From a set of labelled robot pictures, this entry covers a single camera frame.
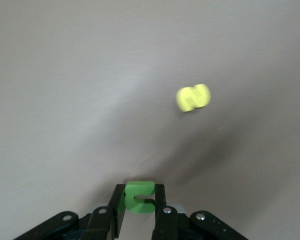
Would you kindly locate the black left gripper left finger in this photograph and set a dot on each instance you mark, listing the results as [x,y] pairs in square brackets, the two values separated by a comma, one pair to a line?
[97,225]

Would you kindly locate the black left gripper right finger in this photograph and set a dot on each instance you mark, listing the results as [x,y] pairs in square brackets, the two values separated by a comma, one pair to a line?
[170,225]

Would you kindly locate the green foam letter n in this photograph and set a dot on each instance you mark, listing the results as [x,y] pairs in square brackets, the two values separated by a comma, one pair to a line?
[130,200]

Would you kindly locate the yellow foam letter s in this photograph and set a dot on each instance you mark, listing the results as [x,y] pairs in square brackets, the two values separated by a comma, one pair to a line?
[193,97]

